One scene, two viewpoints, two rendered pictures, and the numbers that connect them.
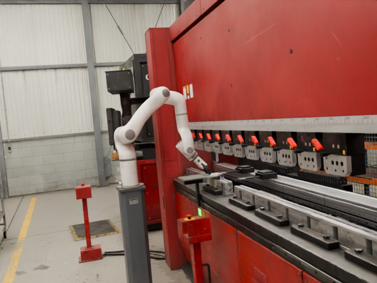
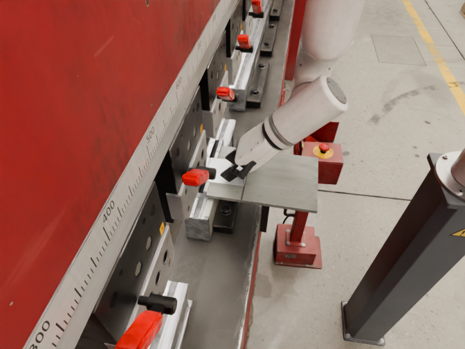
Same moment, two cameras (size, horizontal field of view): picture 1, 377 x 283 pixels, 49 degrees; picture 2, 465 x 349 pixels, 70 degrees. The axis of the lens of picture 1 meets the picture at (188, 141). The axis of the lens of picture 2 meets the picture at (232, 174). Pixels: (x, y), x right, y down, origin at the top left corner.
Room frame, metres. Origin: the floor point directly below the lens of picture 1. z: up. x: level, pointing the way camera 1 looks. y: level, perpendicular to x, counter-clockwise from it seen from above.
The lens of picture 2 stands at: (3.65, 0.13, 1.62)
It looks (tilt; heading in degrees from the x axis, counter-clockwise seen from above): 47 degrees down; 206
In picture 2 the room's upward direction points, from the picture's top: straight up
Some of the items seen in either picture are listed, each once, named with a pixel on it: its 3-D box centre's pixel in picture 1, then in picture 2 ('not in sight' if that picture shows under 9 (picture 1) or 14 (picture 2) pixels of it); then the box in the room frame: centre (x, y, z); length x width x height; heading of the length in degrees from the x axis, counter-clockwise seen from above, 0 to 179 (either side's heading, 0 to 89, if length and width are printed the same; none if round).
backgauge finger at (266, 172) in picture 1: (256, 175); not in sight; (2.82, -0.44, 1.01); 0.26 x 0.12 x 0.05; 105
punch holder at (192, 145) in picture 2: (204, 139); (167, 154); (3.36, -0.13, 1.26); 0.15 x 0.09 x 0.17; 15
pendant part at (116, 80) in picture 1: (123, 114); not in sight; (4.22, 0.63, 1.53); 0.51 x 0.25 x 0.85; 5
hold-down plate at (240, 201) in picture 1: (241, 203); (258, 82); (2.54, -0.29, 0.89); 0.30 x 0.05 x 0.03; 15
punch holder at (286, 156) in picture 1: (291, 147); not in sight; (2.00, -0.50, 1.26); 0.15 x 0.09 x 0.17; 15
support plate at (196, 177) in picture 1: (197, 177); (265, 176); (3.10, -0.05, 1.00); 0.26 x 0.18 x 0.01; 105
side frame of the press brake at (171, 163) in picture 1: (199, 146); not in sight; (4.12, -0.10, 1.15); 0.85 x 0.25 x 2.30; 105
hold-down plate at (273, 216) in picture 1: (270, 217); (269, 39); (2.15, -0.40, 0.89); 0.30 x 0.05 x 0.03; 15
